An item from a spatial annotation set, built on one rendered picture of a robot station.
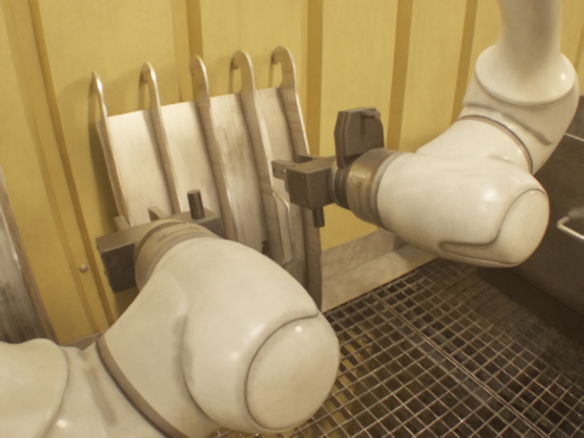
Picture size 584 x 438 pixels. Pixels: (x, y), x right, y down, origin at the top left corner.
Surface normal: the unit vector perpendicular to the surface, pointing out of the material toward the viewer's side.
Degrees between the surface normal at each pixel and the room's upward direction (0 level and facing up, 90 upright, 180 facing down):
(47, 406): 19
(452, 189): 50
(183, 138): 65
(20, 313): 79
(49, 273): 90
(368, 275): 0
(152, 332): 38
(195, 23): 90
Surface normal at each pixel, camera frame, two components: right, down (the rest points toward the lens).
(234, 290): -0.18, -0.79
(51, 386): 0.26, -0.81
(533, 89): -0.32, 0.25
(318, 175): 0.52, 0.22
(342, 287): 0.00, -0.86
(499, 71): -0.87, 0.13
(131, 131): 0.47, -0.02
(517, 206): 0.18, 0.14
